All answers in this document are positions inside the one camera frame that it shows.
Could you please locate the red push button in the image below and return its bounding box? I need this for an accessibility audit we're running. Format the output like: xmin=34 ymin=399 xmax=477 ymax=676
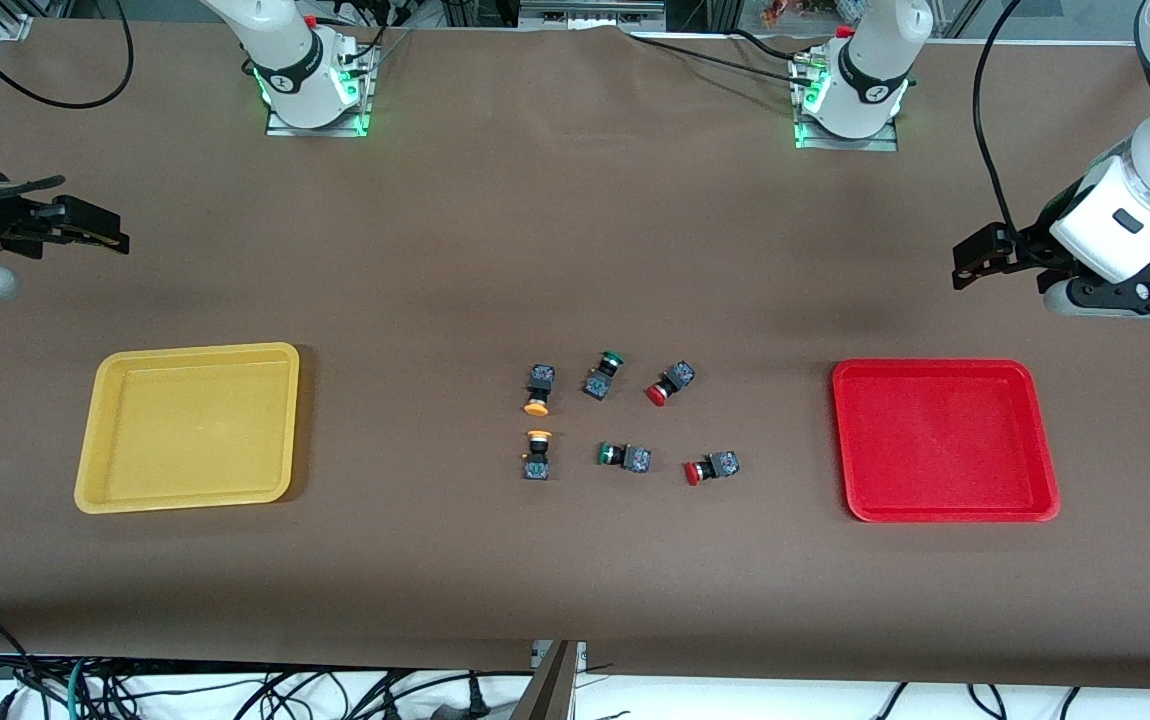
xmin=645 ymin=361 xmax=696 ymax=408
xmin=683 ymin=450 xmax=741 ymax=487

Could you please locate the yellow push button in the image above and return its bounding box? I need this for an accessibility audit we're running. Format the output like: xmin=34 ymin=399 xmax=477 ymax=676
xmin=521 ymin=430 xmax=554 ymax=482
xmin=522 ymin=364 xmax=556 ymax=417

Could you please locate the red plastic tray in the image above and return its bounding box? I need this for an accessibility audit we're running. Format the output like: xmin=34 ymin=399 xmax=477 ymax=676
xmin=831 ymin=358 xmax=1062 ymax=524

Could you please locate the yellow plastic tray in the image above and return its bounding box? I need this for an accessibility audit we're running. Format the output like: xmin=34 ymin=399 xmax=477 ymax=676
xmin=73 ymin=342 xmax=302 ymax=515

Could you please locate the green push button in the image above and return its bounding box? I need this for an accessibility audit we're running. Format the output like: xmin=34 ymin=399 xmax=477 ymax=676
xmin=596 ymin=441 xmax=652 ymax=475
xmin=581 ymin=351 xmax=627 ymax=402

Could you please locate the grey metal fixture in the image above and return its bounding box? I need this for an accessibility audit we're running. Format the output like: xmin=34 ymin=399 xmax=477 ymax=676
xmin=518 ymin=0 xmax=668 ymax=31

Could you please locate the brown table cover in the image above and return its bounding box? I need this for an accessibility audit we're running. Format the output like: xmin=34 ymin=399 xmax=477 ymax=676
xmin=0 ymin=18 xmax=1150 ymax=691

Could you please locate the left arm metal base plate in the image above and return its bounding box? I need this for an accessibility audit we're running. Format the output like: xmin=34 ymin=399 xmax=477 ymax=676
xmin=793 ymin=55 xmax=901 ymax=153

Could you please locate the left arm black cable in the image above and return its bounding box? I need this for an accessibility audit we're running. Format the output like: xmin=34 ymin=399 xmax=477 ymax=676
xmin=972 ymin=0 xmax=1026 ymax=241

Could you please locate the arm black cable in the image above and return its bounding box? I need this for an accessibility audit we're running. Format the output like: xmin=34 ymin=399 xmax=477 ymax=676
xmin=0 ymin=0 xmax=135 ymax=110
xmin=972 ymin=0 xmax=1026 ymax=241

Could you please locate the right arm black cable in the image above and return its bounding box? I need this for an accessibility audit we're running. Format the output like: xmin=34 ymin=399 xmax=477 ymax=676
xmin=0 ymin=0 xmax=135 ymax=110

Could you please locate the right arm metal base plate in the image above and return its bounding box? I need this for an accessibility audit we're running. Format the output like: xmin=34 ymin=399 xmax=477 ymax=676
xmin=265 ymin=45 xmax=376 ymax=138

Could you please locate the black cable on table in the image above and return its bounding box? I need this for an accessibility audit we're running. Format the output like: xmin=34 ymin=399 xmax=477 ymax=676
xmin=620 ymin=28 xmax=818 ymax=87

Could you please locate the teal floor cable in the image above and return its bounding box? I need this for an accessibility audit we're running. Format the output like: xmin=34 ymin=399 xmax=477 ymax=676
xmin=67 ymin=656 xmax=98 ymax=720

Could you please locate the small metal bracket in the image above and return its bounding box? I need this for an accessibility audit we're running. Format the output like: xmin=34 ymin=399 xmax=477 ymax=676
xmin=531 ymin=640 xmax=588 ymax=673

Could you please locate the dark metal post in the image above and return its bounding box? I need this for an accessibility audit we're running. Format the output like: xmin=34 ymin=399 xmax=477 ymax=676
xmin=509 ymin=644 xmax=577 ymax=720

